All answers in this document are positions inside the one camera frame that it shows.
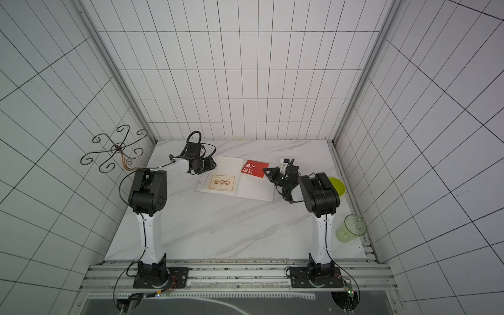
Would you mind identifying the white photo album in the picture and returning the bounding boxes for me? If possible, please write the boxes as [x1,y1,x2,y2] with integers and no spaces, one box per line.
[196,156,276,202]

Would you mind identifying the red photo card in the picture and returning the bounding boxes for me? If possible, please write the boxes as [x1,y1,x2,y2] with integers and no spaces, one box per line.
[241,160,270,178]

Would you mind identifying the cream patterned photo card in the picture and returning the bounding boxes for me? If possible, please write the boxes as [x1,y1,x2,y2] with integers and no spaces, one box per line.
[208,175,236,192]

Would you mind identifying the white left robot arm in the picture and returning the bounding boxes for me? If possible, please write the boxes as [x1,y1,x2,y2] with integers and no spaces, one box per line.
[127,155,217,280]

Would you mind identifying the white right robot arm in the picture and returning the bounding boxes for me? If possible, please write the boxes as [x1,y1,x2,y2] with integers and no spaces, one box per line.
[262,159,341,282]

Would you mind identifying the lime green plastic bowl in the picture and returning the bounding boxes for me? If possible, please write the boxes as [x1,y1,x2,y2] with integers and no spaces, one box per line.
[329,177,347,198]

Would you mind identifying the clear green glass cup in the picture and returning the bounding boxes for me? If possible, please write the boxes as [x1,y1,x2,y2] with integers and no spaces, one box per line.
[336,214,368,243]

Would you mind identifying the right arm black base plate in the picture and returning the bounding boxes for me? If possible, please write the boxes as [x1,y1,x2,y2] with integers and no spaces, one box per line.
[286,266,345,289]

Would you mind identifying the copper wire jewelry stand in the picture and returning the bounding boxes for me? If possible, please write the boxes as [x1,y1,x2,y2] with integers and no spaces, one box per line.
[80,124,149,174]

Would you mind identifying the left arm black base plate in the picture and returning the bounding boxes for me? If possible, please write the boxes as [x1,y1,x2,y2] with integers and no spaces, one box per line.
[133,267,190,290]

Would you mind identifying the aluminium mounting rail frame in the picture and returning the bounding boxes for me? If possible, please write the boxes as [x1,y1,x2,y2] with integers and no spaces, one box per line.
[70,259,404,314]

